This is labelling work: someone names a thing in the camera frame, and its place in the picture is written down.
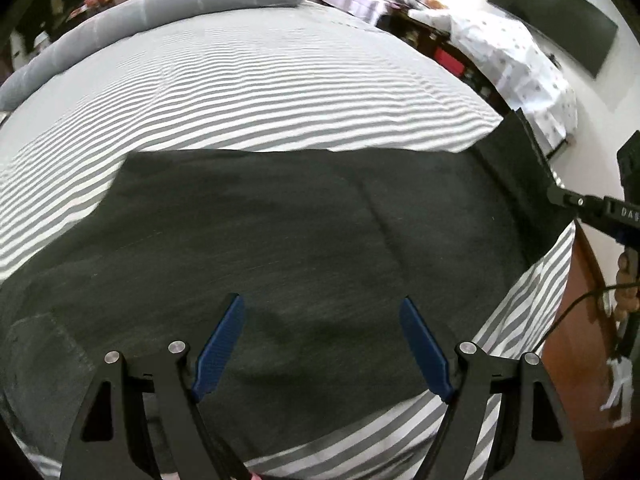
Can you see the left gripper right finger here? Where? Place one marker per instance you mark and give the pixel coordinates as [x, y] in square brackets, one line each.
[503, 418]

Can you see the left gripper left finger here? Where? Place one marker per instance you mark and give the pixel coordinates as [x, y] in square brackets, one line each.
[140, 414]

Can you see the black denim pants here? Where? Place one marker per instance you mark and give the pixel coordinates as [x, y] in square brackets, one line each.
[322, 247]

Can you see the person right hand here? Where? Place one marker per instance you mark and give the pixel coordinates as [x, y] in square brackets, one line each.
[623, 301]

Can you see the white patterned cloth cover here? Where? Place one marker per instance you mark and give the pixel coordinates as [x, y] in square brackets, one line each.
[507, 54]

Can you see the dark low cabinet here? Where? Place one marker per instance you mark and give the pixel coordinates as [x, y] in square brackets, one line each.
[436, 45]

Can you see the grey rolled duvet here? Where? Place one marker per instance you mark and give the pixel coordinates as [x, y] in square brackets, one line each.
[106, 28]

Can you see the black wall television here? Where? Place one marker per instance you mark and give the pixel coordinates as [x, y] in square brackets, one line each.
[576, 26]

